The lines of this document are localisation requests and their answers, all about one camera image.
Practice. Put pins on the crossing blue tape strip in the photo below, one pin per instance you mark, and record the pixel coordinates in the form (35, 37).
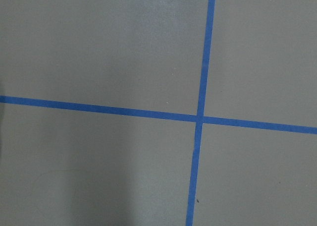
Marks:
(157, 115)

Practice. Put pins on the long blue tape strip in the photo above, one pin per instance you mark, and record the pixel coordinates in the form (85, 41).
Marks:
(200, 115)

